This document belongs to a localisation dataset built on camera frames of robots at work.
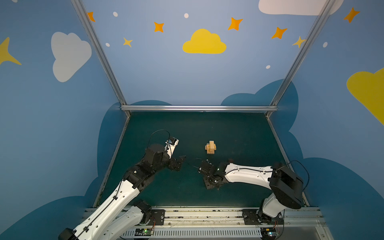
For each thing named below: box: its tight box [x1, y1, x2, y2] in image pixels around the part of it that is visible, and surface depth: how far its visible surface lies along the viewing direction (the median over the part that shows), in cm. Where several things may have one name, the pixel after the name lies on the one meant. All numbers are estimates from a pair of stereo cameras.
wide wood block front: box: [209, 140, 215, 149], surface depth 98 cm
